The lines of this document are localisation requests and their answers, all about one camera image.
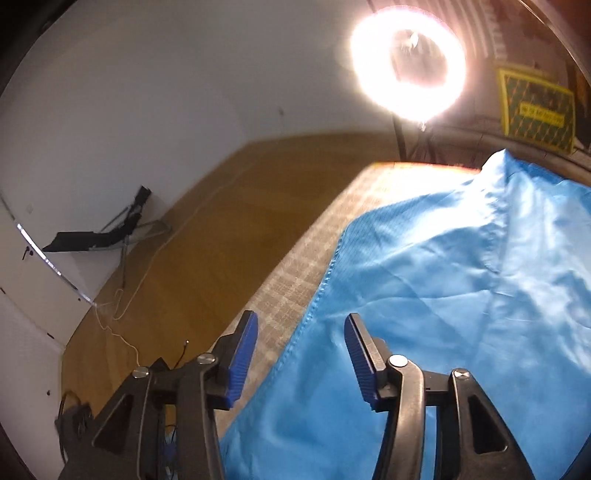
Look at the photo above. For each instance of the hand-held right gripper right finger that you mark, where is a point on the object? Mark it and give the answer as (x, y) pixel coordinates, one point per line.
(358, 360)

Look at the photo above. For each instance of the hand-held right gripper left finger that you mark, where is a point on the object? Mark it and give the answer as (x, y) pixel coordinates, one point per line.
(242, 360)

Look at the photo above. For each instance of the light blue work coat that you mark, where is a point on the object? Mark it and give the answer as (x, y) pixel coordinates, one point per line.
(438, 277)

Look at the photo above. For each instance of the beige plaid blanket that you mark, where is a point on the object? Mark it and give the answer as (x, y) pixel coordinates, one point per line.
(314, 240)

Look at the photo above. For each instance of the black folded tripod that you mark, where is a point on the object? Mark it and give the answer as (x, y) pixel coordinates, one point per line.
(74, 241)

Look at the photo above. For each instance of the black light stand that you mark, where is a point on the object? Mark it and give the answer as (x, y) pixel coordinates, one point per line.
(399, 138)

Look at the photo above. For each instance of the green and yellow poster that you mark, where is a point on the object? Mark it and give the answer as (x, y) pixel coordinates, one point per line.
(531, 110)

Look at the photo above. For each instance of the white slatted panel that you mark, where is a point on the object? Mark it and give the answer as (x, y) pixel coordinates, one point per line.
(480, 32)

